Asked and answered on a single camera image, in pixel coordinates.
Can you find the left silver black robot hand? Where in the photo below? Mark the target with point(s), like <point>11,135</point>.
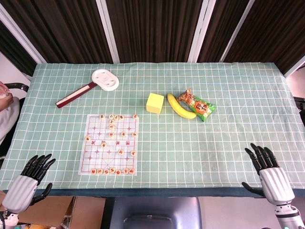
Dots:
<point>20,193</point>

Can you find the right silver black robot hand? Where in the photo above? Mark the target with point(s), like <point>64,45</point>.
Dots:
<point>277,186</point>

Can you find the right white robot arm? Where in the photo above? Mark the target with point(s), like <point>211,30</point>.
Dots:
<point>288,217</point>

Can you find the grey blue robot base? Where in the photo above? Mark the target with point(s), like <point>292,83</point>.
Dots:
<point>155,212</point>

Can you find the round wooden xiangqi piece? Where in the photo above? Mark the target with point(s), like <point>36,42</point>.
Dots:
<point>112,170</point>
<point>133,153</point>
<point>135,116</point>
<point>111,134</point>
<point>111,126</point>
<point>134,134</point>
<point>121,117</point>
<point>104,145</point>
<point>118,172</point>
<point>106,171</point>
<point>94,171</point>
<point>111,116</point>
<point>123,134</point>
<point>88,138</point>
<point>131,170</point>
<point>100,171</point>
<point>121,151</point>
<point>102,116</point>
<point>112,121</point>
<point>126,171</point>
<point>116,117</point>

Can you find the brown cardboard box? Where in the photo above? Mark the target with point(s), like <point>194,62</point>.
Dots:
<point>88,212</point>
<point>50,210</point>

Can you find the green checkered tablecloth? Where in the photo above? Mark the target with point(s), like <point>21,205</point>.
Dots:
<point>214,148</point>

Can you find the translucent xiangqi board sheet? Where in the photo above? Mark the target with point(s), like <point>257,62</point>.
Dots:
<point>112,159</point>

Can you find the black chair armrest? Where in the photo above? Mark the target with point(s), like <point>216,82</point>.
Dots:
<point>17,86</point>

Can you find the green orange snack bag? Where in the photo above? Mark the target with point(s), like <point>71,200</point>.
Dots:
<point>200,107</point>

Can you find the yellow banana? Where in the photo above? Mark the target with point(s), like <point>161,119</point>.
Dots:
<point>178,108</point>

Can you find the dark brown curtain panel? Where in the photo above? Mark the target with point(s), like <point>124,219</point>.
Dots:
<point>221,26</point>
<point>64,31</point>
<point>274,31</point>
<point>14,56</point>
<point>155,31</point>

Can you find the white oval plastic dish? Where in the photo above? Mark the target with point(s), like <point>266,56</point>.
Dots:
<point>105,80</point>

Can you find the yellow foam cube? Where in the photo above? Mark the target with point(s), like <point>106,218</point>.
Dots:
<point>155,102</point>

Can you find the white frame post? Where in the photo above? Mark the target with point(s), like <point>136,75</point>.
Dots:
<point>108,31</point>
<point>21,39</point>
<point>201,31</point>
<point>236,31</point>
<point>294,68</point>

